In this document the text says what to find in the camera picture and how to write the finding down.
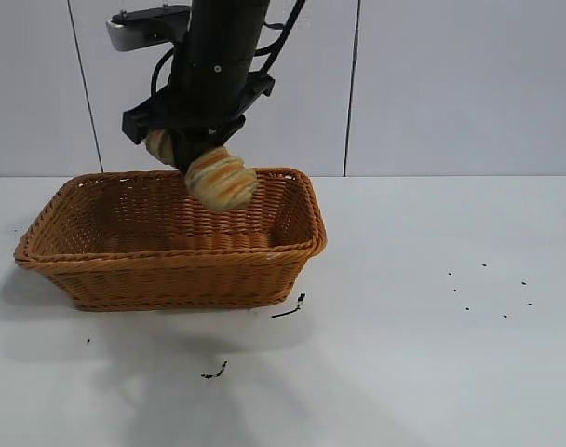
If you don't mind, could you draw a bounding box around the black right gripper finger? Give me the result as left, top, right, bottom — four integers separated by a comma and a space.
208, 115, 247, 147
172, 129, 219, 175

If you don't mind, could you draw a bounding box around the silver grey wrist camera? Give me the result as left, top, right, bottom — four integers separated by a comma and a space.
105, 6, 192, 53

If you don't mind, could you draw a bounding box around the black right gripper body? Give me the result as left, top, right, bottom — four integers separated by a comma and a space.
121, 68, 276, 146

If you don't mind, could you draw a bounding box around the long striped bread loaf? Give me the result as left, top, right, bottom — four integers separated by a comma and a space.
144, 129, 260, 213

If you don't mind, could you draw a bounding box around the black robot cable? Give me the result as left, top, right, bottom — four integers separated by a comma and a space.
249, 0, 308, 75
149, 45, 176, 97

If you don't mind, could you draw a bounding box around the brown woven wicker basket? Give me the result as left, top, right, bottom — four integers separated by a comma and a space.
14, 167, 330, 313

